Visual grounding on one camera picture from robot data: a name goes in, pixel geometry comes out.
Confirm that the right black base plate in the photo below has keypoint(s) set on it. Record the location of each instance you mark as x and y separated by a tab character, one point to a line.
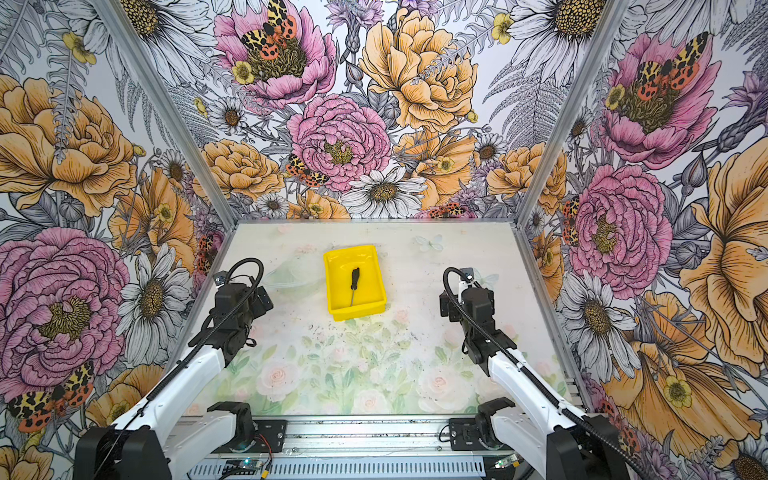
464	434

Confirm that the aluminium corner post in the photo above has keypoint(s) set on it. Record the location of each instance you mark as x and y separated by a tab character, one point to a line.
599	49
140	63

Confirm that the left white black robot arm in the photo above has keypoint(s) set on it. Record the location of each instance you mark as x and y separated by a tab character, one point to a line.
150	440

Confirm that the left green circuit board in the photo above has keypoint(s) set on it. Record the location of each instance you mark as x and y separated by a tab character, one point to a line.
247	468

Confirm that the white slotted cable duct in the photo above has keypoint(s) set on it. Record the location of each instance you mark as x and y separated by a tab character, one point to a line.
451	467

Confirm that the left aluminium corner post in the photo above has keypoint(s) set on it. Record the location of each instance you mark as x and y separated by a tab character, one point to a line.
140	63

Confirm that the right green circuit board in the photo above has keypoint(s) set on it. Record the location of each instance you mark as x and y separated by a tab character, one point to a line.
510	461

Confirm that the black yellow screwdriver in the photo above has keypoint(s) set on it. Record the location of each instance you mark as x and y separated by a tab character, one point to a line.
355	276

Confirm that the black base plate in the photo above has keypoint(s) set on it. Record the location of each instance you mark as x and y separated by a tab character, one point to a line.
266	436
464	434

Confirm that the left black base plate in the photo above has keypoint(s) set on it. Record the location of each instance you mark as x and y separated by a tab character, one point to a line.
266	436

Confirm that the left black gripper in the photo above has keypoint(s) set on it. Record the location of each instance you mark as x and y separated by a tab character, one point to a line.
260	298

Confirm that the green circuit board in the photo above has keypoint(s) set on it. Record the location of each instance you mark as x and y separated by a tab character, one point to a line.
510	461
247	468

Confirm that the aluminium front rail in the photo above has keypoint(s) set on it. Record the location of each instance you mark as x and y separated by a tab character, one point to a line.
393	435

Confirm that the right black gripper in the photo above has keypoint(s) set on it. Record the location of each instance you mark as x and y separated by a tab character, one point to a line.
443	309

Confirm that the right aluminium corner post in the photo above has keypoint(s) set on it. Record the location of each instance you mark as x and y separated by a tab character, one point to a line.
599	49

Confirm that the yellow plastic bin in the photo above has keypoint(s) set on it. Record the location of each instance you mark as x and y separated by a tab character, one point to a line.
371	297

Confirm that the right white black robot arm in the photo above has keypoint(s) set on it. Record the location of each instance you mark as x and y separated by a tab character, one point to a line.
556	438

